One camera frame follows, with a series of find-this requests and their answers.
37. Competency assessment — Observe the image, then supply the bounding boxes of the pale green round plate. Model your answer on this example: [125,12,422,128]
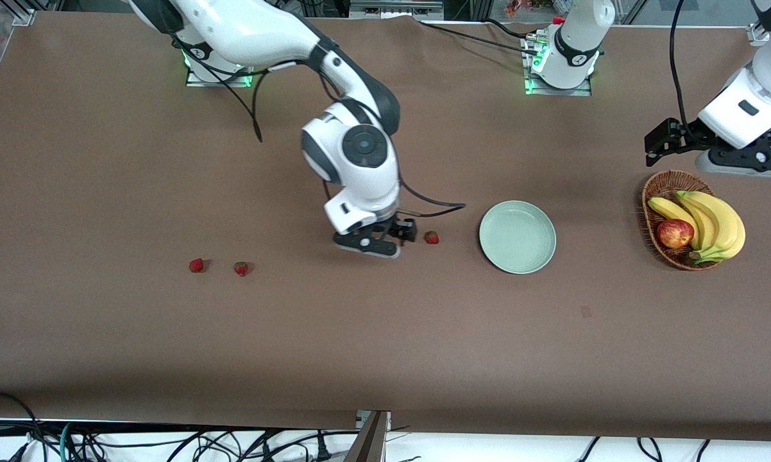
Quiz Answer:
[479,200,557,275]

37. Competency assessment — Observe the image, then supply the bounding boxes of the brown wicker basket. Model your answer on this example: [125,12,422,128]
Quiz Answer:
[641,169,726,271]

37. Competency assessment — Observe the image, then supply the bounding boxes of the red apple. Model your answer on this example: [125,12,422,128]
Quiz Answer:
[656,219,695,250]

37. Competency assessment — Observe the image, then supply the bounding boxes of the yellow banana bunch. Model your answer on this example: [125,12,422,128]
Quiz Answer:
[647,190,746,265]

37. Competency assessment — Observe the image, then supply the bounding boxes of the brown table cover sheet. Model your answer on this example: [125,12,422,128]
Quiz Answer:
[0,12,771,443]

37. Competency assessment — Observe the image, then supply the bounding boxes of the colourful background object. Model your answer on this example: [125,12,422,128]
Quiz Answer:
[506,0,556,17]

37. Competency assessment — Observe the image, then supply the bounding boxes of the aluminium table leg profile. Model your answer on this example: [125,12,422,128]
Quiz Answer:
[346,411,391,462]

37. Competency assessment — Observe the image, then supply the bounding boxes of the grey metal box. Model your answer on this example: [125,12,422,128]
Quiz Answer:
[349,0,444,20]

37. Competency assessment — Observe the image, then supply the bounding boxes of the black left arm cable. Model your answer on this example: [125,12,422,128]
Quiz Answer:
[669,0,704,139]

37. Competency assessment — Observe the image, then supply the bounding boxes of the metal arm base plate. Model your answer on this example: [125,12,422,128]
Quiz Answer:
[185,63,254,88]
[522,35,593,97]

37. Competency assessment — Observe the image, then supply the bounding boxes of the black table cable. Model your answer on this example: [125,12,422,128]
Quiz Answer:
[485,18,548,42]
[418,21,540,57]

